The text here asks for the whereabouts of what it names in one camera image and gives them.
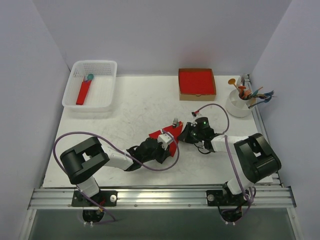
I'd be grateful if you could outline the red paper napkin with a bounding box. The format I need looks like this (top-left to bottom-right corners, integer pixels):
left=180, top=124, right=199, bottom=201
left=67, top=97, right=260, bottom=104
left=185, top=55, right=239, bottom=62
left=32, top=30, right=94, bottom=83
left=148, top=121, right=183, bottom=157

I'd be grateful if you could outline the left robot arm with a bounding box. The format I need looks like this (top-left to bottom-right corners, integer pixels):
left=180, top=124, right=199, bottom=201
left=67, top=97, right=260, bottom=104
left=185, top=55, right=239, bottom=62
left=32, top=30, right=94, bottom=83
left=60, top=133, right=173, bottom=206

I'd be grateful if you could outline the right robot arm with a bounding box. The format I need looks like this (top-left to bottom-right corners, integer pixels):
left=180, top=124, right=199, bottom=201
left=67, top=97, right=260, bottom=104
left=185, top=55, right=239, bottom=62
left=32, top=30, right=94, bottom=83
left=177, top=117, right=282, bottom=205

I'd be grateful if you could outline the rolled red napkin bundle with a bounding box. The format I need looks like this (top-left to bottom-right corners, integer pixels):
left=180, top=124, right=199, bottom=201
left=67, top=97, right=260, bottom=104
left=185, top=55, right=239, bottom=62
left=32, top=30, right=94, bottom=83
left=76, top=80, right=92, bottom=105

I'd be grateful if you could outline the cardboard box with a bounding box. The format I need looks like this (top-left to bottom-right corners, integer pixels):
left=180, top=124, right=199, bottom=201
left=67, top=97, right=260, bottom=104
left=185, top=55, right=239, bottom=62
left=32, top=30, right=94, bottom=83
left=179, top=68, right=217, bottom=101

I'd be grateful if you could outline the white utensil cup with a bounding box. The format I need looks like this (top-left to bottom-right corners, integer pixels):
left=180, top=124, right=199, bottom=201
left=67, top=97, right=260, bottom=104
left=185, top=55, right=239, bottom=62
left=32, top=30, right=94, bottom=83
left=225, top=89, right=252, bottom=118

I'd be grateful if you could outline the stack of red napkins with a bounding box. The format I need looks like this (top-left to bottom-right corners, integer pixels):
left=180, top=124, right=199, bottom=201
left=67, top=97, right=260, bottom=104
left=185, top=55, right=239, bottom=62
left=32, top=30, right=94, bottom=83
left=178, top=68, right=216, bottom=95

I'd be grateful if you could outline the orange plastic spoon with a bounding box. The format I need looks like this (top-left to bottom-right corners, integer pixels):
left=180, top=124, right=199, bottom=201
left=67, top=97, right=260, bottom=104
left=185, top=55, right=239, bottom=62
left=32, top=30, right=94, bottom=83
left=228, top=78, right=240, bottom=91

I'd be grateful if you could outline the orange plastic fork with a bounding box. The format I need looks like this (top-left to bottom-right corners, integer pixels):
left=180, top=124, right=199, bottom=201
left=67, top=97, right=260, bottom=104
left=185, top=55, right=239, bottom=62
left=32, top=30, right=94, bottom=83
left=238, top=85, right=251, bottom=99

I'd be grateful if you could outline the yellow plastic utensil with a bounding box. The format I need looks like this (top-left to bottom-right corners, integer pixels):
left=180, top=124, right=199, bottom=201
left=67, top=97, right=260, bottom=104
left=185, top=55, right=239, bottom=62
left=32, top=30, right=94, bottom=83
left=252, top=87, right=263, bottom=96

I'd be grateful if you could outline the white plastic perforated basket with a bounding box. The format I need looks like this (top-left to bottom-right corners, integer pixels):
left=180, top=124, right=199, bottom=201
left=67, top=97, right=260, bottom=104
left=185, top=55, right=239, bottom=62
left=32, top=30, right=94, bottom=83
left=62, top=60, right=118, bottom=113

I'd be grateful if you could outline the teal spoon in basket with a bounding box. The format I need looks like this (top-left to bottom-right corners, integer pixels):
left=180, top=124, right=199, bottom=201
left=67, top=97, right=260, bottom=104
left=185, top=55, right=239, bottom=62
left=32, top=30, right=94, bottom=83
left=86, top=73, right=94, bottom=81

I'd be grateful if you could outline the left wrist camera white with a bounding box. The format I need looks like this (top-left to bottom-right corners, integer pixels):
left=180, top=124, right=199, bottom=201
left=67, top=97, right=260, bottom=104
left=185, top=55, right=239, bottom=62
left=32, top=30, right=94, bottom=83
left=157, top=130, right=174, bottom=150

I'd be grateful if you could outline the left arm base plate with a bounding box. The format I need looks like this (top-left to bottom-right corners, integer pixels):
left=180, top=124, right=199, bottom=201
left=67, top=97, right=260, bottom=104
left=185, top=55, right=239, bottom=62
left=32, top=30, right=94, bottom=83
left=71, top=190, right=118, bottom=207

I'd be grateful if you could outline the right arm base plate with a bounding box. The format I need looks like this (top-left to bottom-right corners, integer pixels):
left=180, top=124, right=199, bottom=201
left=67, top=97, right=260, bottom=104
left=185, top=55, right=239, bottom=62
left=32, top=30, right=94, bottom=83
left=206, top=189, right=248, bottom=207

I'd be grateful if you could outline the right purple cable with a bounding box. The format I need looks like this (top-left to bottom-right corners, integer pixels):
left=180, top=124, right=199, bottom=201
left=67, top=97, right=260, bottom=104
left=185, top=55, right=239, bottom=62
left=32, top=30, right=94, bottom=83
left=193, top=103, right=256, bottom=221

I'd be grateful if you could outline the purple cable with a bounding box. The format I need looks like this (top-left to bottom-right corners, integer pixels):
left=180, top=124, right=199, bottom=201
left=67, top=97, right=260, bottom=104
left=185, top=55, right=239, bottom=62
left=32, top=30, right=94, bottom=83
left=193, top=103, right=256, bottom=221
left=52, top=129, right=181, bottom=223

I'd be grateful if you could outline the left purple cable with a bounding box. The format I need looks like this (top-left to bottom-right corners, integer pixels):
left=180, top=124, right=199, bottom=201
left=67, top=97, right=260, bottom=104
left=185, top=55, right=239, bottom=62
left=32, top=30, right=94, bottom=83
left=52, top=129, right=181, bottom=223

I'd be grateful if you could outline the aluminium mounting rail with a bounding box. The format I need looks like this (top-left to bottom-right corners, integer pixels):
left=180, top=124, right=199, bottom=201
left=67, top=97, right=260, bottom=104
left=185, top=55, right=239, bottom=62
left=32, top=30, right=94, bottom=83
left=28, top=185, right=296, bottom=210

